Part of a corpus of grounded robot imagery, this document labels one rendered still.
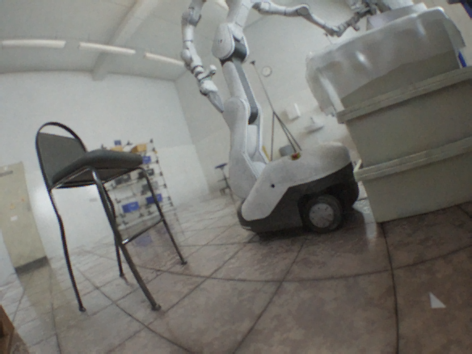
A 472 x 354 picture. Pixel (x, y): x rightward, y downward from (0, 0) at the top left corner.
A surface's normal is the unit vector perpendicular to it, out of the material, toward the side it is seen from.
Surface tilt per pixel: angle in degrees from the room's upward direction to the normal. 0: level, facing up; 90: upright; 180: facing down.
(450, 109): 96
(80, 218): 90
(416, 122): 96
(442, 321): 0
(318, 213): 90
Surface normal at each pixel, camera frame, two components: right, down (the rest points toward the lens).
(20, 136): 0.79, -0.26
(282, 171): -0.56, 0.21
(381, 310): -0.33, -0.95
